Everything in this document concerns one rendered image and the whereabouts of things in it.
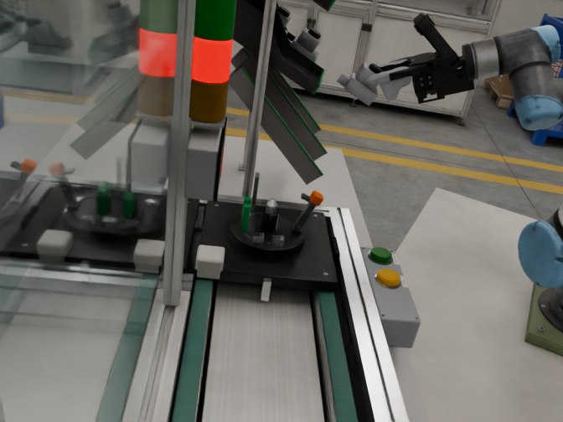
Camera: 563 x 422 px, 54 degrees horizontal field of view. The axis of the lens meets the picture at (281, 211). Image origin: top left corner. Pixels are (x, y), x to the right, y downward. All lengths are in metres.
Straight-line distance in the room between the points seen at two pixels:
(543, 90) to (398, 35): 3.96
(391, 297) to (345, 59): 4.21
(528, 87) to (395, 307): 0.48
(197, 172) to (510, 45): 0.69
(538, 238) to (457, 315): 0.23
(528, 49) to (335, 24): 3.92
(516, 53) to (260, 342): 0.71
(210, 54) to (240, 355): 0.44
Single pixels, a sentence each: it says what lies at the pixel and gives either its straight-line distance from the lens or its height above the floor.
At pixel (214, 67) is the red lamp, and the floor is 1.33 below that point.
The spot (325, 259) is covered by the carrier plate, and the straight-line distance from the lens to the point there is 0.99.
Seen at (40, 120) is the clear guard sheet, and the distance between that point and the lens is 0.22.
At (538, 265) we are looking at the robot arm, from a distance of 1.04.
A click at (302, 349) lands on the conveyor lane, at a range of 0.88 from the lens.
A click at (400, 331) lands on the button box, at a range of 0.93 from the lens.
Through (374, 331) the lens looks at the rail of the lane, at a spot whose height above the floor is 0.96.
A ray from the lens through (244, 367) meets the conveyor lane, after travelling 0.84.
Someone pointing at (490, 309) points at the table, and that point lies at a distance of 1.20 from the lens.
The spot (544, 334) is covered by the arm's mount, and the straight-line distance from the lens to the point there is 1.16.
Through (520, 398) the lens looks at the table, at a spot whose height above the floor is 0.86.
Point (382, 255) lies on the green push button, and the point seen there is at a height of 0.97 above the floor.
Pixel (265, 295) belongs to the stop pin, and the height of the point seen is 0.94.
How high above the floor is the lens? 1.51
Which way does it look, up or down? 29 degrees down
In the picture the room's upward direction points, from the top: 9 degrees clockwise
